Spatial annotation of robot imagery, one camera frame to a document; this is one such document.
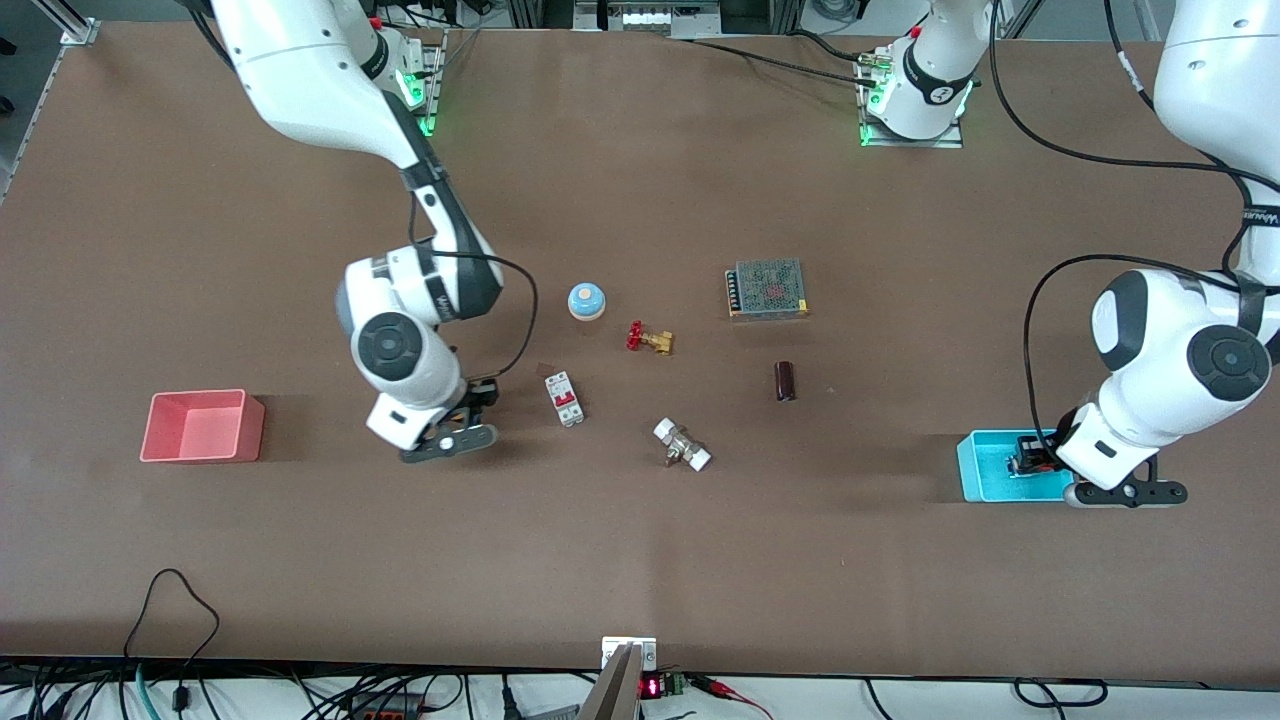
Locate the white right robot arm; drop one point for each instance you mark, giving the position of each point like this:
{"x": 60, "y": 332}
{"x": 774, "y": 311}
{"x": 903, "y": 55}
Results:
{"x": 330, "y": 70}

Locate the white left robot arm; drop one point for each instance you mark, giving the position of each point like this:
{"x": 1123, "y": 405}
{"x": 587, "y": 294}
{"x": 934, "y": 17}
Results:
{"x": 1190, "y": 360}

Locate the white red circuit breaker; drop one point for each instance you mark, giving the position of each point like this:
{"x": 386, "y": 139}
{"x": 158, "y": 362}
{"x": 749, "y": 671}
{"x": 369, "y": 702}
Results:
{"x": 565, "y": 398}

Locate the blue plastic box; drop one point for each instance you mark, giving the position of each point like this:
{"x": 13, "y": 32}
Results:
{"x": 985, "y": 470}

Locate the blue round push button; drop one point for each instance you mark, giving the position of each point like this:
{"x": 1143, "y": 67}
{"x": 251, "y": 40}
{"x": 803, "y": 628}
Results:
{"x": 586, "y": 301}

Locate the pink plastic box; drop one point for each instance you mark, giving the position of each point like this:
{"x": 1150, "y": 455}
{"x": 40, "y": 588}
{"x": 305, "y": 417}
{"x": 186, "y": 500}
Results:
{"x": 200, "y": 428}

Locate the white plastic pipe valve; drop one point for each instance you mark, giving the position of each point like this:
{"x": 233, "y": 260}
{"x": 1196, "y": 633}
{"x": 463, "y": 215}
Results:
{"x": 682, "y": 444}

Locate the red LED display module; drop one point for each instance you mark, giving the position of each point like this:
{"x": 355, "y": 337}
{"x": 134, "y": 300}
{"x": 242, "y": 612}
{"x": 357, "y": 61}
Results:
{"x": 662, "y": 686}

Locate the dark brown cylindrical capacitor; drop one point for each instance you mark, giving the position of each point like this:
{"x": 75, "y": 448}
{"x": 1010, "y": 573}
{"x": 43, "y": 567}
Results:
{"x": 785, "y": 382}

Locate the metal mesh power supply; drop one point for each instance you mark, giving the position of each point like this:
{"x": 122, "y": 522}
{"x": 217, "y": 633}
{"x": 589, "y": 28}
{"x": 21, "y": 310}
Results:
{"x": 768, "y": 287}

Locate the metal camera bracket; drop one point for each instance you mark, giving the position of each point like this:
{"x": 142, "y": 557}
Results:
{"x": 628, "y": 655}

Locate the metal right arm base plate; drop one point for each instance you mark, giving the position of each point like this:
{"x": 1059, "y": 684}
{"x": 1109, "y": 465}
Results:
{"x": 432, "y": 70}

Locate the aluminium frame profile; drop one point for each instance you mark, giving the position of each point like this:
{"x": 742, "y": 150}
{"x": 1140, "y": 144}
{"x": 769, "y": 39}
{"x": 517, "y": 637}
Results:
{"x": 70, "y": 25}

